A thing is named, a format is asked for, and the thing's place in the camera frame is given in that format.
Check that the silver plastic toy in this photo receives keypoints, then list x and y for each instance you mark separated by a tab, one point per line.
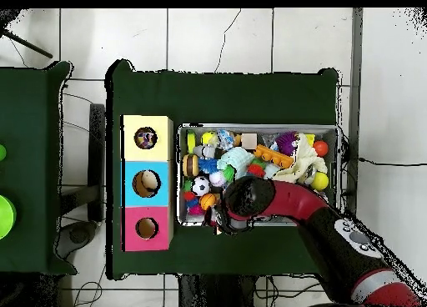
205	150

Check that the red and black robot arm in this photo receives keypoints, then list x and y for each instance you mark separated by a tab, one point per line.
293	200

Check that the colourful dotted cloth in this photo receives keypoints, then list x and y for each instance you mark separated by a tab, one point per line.
145	138

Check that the small bright green object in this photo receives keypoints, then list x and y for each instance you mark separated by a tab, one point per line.
2	152

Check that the bright green cup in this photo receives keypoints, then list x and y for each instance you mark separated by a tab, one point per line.
6	217

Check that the small orange ball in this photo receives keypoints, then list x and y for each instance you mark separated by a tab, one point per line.
321	148

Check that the small black white soccer ball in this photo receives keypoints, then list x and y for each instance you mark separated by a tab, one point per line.
200	186

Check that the dark green table cloth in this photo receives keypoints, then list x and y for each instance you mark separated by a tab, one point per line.
200	93
30	120

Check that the black tripod leg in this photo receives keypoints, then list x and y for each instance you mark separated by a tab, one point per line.
30	45

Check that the mint green waffle cloth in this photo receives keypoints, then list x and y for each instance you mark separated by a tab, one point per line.
235	158

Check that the purple spiky monster toy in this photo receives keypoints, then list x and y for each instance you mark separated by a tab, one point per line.
286	142

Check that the yellow ball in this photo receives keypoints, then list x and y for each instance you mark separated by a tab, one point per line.
319	181

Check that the wooden box with three holes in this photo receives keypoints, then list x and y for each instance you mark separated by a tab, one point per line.
160	187

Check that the toy hamburger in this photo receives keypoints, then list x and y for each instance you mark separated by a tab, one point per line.
190	165

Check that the grey rounded base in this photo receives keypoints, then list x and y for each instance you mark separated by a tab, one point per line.
76	235

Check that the orange plastic building block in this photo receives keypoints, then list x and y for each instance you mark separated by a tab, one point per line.
273	157

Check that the small orange basketball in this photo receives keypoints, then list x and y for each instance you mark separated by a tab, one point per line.
207	201

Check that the cream waffle cloth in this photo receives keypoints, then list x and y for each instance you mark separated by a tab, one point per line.
300	160

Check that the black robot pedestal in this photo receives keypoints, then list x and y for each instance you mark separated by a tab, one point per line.
217	293

